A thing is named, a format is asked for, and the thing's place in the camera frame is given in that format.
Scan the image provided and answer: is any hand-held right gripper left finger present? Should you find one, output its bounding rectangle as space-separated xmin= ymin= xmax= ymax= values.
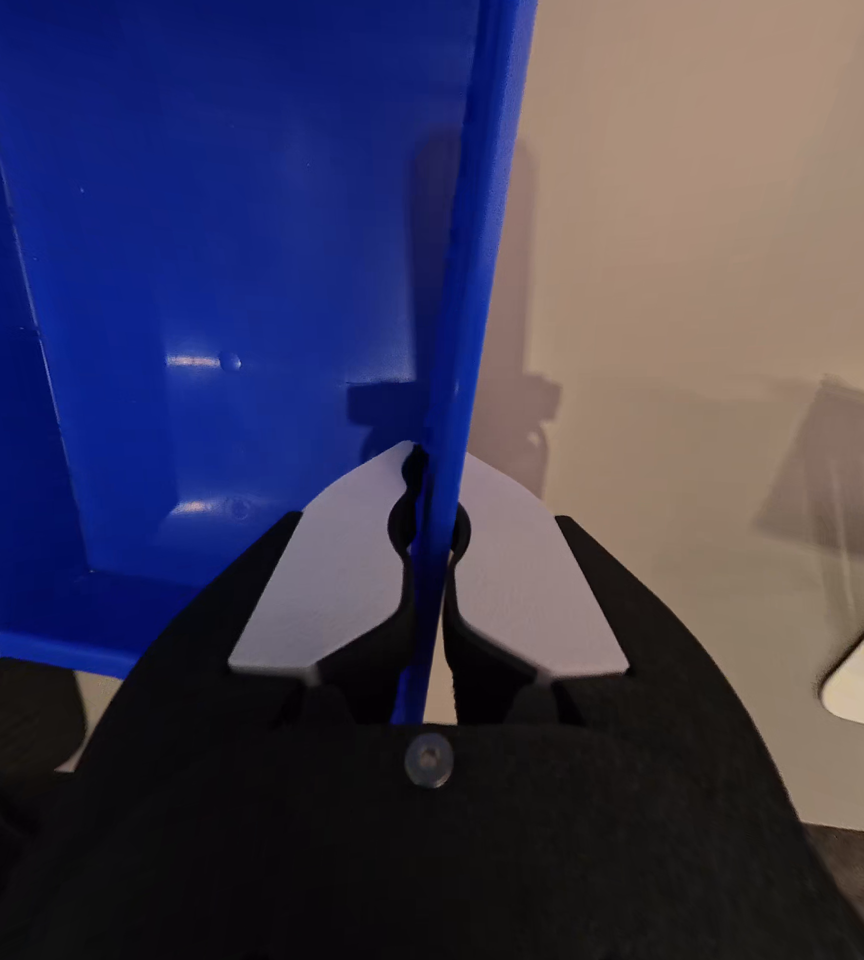
xmin=228 ymin=441 xmax=427 ymax=727

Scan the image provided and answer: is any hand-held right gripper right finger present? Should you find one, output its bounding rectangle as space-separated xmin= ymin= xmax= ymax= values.
xmin=441 ymin=453 xmax=632 ymax=727

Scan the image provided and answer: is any blue plastic bin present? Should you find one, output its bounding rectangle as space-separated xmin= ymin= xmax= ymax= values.
xmin=0 ymin=0 xmax=540 ymax=727

